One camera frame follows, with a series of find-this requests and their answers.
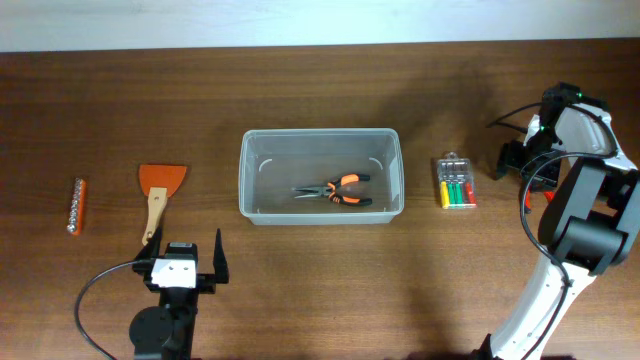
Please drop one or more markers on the orange socket bit holder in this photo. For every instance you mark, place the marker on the orange socket bit holder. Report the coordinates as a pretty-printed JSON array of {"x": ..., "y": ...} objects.
[{"x": 76, "y": 212}]

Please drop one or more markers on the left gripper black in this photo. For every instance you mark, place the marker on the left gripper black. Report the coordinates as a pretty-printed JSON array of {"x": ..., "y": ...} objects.
[{"x": 207, "y": 282}]

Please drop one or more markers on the small red-handled pliers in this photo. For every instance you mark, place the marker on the small red-handled pliers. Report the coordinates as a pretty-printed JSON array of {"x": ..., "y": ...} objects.
[{"x": 530, "y": 194}]

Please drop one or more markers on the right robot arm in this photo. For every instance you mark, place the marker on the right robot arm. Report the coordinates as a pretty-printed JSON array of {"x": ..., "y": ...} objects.
[{"x": 578, "y": 205}]

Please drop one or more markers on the clear plastic container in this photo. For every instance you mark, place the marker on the clear plastic container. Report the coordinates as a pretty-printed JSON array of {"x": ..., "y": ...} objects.
[{"x": 274, "y": 162}]

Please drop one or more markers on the orange-black long nose pliers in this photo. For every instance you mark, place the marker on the orange-black long nose pliers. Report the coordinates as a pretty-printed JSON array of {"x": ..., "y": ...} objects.
[{"x": 330, "y": 191}]

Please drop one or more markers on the clear screwdriver set case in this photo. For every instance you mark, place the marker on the clear screwdriver set case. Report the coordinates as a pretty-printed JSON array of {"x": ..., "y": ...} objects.
[{"x": 456, "y": 182}]

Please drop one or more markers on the orange scraper wooden handle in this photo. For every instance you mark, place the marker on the orange scraper wooden handle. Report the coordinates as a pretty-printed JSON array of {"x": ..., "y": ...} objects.
[{"x": 158, "y": 183}]

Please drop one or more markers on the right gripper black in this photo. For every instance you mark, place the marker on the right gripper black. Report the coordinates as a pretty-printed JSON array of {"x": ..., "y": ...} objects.
[{"x": 508, "y": 158}]

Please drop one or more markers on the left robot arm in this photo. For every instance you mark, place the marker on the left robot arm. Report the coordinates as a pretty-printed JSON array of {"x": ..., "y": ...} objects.
[{"x": 166, "y": 331}]

